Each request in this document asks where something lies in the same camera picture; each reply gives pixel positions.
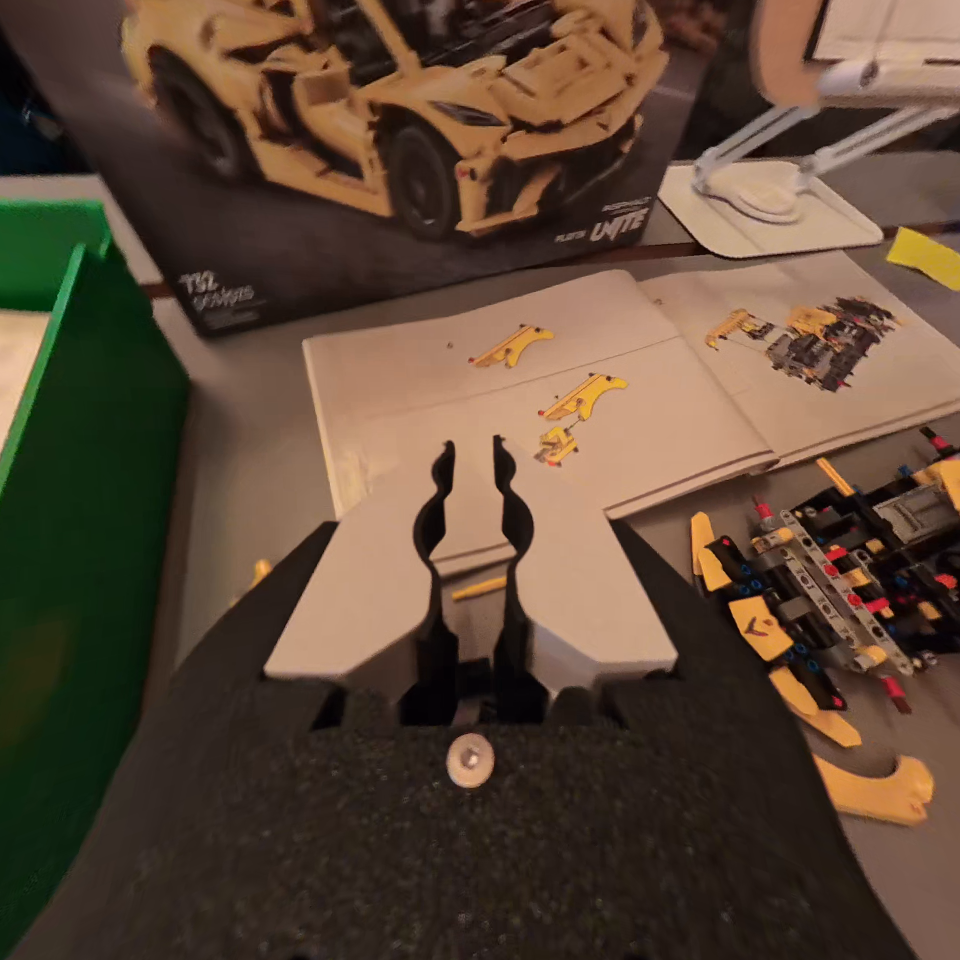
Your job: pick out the partly built yellow toy car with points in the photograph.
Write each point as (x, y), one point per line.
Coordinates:
(810, 592)

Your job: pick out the toy car set box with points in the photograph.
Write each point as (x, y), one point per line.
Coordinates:
(300, 247)

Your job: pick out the yellow wheel arch panel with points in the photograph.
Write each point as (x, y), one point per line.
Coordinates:
(862, 795)

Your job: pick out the yellow paper scrap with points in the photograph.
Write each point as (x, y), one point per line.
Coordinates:
(930, 255)

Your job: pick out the instruction booklet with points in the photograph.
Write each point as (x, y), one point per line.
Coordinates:
(637, 420)

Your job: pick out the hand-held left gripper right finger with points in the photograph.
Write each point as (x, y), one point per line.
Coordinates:
(592, 600)

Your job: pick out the green storage bin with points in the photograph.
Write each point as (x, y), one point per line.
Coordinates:
(90, 487)

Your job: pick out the printed instruction sheet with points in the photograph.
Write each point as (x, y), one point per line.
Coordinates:
(885, 30)

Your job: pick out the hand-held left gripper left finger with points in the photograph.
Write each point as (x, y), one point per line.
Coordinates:
(352, 600)

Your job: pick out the grey desk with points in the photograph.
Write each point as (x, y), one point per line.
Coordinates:
(240, 450)

